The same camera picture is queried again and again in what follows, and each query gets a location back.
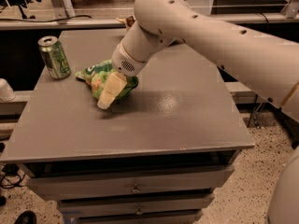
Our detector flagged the grey drawer cabinet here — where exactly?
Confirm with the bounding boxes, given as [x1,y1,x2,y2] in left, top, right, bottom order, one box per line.
[0,26,255,224]

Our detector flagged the black shoe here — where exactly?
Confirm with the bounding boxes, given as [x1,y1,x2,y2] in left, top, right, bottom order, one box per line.
[14,211,36,224]

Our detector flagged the black cable on shelf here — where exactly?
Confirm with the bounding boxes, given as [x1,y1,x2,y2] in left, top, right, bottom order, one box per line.
[0,14,93,23]

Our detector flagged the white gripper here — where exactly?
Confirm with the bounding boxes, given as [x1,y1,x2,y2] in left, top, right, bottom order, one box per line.
[97,43,146,109]

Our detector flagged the white cylinder at left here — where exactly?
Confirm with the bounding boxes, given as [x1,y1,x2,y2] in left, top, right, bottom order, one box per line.
[0,78,16,102]

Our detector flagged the green soda can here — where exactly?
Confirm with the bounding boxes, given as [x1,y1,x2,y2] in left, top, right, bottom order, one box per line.
[38,35,71,79]

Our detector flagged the brown and cream snack bag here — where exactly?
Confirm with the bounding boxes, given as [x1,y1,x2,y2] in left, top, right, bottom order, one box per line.
[117,16,135,30]

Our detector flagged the black floor cables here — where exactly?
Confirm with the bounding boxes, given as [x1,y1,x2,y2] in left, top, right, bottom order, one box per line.
[0,163,27,190]

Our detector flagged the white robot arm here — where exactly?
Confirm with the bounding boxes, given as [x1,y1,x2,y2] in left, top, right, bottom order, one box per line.
[98,0,299,121]

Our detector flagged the green rice chip bag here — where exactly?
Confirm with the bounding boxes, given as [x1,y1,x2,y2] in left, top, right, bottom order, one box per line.
[75,60,138,100]

